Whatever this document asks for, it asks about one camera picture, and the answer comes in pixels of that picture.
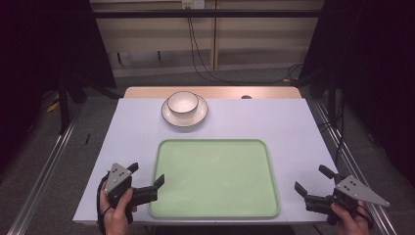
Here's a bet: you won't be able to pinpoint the person's left hand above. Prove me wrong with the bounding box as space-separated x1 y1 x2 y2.
99 181 138 235

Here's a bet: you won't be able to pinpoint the black metal stand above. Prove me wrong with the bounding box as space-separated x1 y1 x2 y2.
327 70 338 125
57 73 72 135

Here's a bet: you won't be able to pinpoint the black hanging cables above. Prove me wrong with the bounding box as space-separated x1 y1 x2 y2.
186 6 305 86

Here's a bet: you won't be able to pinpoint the aluminium floor rail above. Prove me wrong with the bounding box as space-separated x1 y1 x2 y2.
6 106 84 235
311 99 398 235

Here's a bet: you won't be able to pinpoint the person's right hand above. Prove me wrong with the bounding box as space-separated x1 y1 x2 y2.
330 200 372 235

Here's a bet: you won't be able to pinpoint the pale green tray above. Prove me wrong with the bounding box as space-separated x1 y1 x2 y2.
147 138 281 219

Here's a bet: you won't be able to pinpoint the black horizontal bar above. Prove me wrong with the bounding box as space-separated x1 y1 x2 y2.
91 9 325 20

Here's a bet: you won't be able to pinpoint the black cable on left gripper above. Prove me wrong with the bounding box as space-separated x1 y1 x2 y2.
95 173 112 235

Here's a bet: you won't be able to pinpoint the dark curtain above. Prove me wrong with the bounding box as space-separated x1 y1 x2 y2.
299 0 415 187
0 0 117 174

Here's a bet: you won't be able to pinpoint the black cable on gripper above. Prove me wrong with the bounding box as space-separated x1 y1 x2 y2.
95 173 112 235
355 203 375 230

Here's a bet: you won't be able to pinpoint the white plate with dark rim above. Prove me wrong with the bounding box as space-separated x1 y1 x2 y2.
161 94 209 128

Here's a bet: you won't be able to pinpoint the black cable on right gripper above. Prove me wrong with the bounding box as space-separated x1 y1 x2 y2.
355 203 375 230

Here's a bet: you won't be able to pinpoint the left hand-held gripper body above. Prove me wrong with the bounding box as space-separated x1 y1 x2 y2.
104 163 160 210

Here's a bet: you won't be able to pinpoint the pale lavender table mat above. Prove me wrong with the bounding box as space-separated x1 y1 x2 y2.
72 98 339 226

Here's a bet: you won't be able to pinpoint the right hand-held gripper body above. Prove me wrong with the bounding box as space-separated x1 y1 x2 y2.
304 174 392 226

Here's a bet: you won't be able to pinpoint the white bowl with dark rim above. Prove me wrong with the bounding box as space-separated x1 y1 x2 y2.
166 90 200 116

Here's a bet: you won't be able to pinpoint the white wall socket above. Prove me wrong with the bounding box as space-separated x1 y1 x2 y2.
181 0 206 10

